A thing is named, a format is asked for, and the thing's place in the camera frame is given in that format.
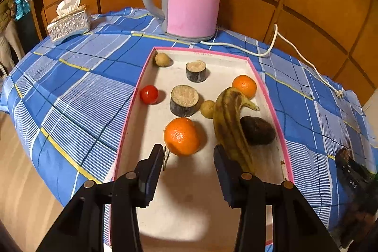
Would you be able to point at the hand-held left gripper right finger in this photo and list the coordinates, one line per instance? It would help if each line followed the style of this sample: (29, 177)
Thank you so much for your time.
(224, 181)

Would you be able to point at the orange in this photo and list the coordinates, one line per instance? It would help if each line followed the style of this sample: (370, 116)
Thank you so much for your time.
(181, 136)
(244, 86)

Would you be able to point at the pink-rimmed white tray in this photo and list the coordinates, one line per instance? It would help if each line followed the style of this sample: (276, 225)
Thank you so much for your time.
(177, 210)

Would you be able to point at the small brown stem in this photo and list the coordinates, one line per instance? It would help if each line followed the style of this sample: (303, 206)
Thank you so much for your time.
(166, 157)

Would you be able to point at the red tomato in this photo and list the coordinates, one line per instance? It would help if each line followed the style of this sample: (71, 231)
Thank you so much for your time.
(149, 94)

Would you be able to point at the spotted yellow banana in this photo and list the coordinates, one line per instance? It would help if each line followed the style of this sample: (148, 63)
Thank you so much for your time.
(230, 128)

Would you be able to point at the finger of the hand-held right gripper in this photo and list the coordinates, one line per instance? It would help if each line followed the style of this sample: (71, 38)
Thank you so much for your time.
(353, 178)

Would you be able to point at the lit window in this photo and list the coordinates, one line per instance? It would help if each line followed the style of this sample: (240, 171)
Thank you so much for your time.
(22, 4)

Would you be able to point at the silver ornate tissue box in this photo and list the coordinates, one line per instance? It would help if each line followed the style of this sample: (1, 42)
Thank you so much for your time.
(69, 27)

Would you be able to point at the white tissue paper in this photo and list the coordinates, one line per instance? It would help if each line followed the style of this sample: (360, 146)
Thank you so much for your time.
(69, 5)

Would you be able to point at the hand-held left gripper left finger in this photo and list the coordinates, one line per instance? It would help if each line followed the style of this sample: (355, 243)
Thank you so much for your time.
(153, 178)

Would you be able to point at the blue plaid tablecloth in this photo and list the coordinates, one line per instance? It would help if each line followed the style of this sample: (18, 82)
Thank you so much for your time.
(73, 92)

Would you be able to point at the small tan longan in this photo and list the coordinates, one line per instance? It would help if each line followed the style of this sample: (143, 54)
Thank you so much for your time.
(207, 108)
(162, 59)

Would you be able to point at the large wooden log slice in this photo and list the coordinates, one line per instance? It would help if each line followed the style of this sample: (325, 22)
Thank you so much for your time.
(196, 71)

